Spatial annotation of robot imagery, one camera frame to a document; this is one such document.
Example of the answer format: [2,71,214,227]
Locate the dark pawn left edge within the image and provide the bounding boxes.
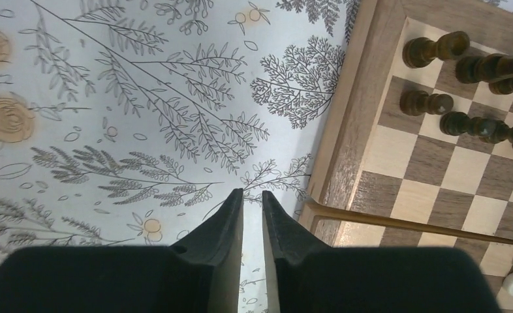
[399,90,454,116]

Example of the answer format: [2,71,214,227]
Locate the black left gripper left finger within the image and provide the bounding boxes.
[0,188,243,312]

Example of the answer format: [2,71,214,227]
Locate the floral patterned table mat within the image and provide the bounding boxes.
[0,1,362,312]

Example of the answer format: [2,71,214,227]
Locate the dark knight left side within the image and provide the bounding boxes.
[455,53,513,83]

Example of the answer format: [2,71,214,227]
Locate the wooden chess board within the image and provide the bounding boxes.
[300,1,513,312]

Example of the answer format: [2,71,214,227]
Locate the dark rook left corner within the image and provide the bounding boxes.
[402,31,471,68]

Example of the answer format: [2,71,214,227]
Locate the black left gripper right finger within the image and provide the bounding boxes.
[262,191,500,312]

